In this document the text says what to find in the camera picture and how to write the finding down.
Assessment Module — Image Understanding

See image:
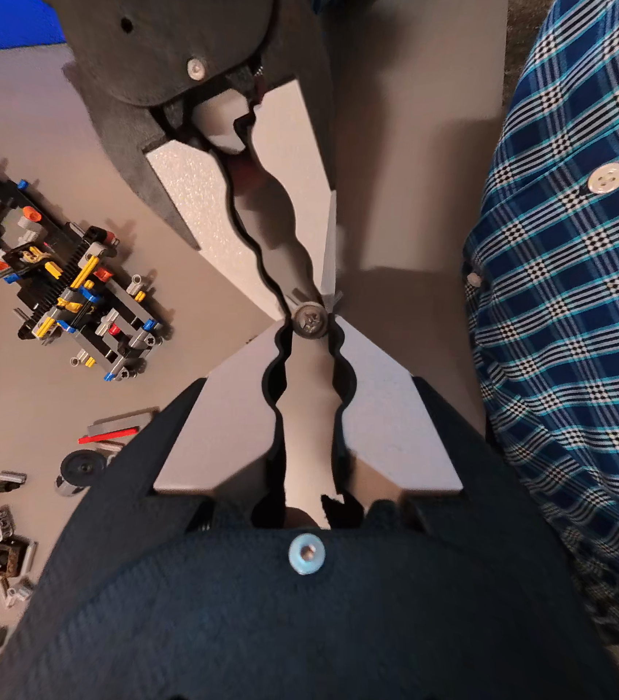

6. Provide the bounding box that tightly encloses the red toy axle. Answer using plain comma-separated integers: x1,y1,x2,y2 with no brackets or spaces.
78,427,140,445

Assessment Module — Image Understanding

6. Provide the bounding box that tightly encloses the blue plastic bin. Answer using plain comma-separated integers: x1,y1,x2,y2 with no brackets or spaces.
0,0,66,54

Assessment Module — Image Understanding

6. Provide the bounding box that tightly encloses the black toy wheel disc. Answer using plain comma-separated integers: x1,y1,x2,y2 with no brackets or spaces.
55,450,109,497

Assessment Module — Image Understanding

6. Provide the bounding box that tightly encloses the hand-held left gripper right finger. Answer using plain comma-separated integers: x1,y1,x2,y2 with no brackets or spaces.
329,315,464,494

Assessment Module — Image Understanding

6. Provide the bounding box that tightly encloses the dark grey flat toy beam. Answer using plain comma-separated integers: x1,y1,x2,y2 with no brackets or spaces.
88,407,158,433

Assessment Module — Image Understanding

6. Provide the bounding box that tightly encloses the cluster of small dark parts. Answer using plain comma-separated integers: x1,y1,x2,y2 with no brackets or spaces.
0,538,23,576

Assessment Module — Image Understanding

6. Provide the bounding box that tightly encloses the person's plaid shirt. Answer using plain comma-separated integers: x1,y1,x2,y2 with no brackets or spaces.
461,0,619,646

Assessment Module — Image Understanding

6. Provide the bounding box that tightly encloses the toy car chassis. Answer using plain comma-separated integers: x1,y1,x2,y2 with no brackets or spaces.
0,157,163,382

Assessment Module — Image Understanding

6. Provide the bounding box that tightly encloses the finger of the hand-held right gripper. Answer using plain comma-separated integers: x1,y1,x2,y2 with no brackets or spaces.
248,78,338,314
144,138,292,322

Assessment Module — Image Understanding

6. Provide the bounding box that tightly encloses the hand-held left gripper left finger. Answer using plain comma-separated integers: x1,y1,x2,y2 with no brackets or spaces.
152,318,294,495

